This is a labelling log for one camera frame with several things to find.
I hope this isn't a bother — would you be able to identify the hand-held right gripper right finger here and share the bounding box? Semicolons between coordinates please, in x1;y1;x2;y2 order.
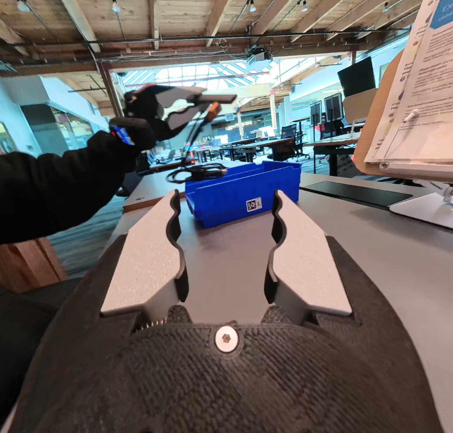
264;189;353;322

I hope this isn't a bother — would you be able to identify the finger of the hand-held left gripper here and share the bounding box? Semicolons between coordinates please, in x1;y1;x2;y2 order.
166;102;214;130
156;86;206;109

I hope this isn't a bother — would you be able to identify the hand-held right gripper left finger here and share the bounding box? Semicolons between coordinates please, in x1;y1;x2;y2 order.
100;189;190;320

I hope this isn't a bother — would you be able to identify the black cable with yellow tie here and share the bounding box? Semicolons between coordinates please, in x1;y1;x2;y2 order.
168;102;227;183

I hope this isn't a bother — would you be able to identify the dark grey USB hub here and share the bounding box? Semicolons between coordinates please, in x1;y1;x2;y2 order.
196;93;238;105

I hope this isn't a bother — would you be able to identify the blue storage bin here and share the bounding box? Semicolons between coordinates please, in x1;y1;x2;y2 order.
185;161;302;229

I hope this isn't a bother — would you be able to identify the person's left forearm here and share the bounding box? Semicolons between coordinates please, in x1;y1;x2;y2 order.
0;131;156;244

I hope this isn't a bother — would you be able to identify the grey desk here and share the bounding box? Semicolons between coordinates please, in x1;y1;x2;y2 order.
106;173;453;433

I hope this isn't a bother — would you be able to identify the ceiling projector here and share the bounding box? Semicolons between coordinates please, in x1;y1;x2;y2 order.
246;46;273;66

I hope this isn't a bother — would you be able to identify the wooden background table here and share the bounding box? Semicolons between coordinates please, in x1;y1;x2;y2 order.
304;132;361;172

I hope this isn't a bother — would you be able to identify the small wooden document stand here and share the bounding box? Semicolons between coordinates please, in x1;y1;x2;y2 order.
343;88;377;124

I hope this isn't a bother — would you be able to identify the laminated sheet with blue banner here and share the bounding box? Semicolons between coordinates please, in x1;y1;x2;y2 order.
384;0;453;165

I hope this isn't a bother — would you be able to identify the black desk cable cover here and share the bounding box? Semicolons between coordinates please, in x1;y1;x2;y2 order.
301;181;413;207

